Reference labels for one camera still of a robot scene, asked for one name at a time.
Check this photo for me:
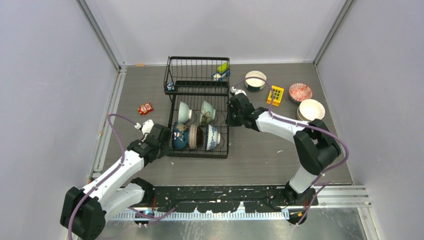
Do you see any teal bowl white inside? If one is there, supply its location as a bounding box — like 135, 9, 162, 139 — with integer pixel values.
244, 70, 267, 92

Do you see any white blue floral bowl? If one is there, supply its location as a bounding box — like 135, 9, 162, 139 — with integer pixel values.
204, 124, 221, 151

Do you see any black wire dish rack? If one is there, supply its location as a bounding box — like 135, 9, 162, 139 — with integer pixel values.
163, 56, 230, 159

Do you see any red white patterned bowl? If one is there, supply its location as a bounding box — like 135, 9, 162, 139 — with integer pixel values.
288, 83, 313, 104

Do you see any beige bowl with flower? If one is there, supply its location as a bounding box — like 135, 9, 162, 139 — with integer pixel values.
297, 99, 326, 122

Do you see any beige bowl with brown markings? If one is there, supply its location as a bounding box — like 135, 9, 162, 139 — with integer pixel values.
296, 109, 305, 121

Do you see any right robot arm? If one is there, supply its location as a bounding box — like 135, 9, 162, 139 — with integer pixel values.
226, 91, 342, 205

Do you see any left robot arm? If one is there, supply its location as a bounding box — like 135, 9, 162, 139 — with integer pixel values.
60, 120, 172, 240

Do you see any dark blue glazed bowl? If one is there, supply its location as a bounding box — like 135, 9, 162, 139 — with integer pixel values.
171, 122, 189, 150

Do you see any pale green ceramic bowl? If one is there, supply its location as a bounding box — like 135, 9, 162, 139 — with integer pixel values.
199, 100, 216, 126

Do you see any small red flower toy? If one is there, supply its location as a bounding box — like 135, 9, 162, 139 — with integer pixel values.
137, 102, 154, 116

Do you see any brown patterned band bowl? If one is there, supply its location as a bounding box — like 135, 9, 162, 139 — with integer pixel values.
188, 124, 204, 150

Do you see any light blue dotted bowl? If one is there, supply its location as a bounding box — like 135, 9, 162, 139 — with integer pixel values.
177, 101, 193, 124

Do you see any yellow window toy block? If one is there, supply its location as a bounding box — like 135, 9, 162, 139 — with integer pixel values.
266, 85, 285, 107

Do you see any green blue toy car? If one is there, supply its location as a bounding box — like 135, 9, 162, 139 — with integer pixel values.
211, 62, 231, 82

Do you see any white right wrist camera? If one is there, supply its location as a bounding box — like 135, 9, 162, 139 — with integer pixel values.
229, 86, 247, 96

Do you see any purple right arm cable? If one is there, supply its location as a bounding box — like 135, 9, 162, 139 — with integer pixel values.
231, 76, 350, 227

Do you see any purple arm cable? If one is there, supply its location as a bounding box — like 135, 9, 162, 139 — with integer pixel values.
231, 76, 350, 227
67, 113, 176, 240

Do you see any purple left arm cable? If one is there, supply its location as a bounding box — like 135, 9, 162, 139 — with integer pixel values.
67, 113, 176, 240

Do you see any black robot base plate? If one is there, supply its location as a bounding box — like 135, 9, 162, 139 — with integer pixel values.
133, 185, 318, 213

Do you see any perforated metal rail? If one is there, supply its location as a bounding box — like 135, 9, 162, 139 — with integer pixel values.
110, 209, 290, 222

